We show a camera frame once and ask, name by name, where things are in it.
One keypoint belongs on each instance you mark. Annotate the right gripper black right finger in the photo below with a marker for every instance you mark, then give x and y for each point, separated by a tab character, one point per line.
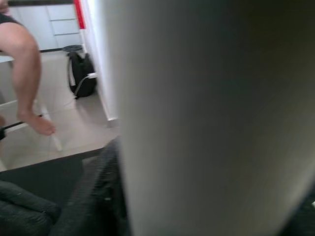
305	218

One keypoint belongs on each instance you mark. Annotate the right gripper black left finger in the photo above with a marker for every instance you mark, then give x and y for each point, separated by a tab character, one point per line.
98	196

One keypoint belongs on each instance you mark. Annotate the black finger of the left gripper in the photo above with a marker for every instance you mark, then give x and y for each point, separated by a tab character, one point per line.
22	214

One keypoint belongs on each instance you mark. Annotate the white plastic table leg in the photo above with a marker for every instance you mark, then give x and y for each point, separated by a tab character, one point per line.
209	110

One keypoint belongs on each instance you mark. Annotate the white chair leg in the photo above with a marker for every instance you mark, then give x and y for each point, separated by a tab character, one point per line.
53	137

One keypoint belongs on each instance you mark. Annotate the black backpack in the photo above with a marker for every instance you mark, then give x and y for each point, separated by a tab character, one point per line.
82	73

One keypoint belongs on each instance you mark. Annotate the person bare leg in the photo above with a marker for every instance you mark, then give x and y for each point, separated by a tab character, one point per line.
24	73

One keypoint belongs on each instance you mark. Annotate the white drawer cabinet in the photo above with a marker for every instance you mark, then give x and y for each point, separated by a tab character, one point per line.
49	27

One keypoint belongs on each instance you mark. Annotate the red white pole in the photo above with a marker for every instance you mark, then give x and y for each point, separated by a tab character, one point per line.
80	14

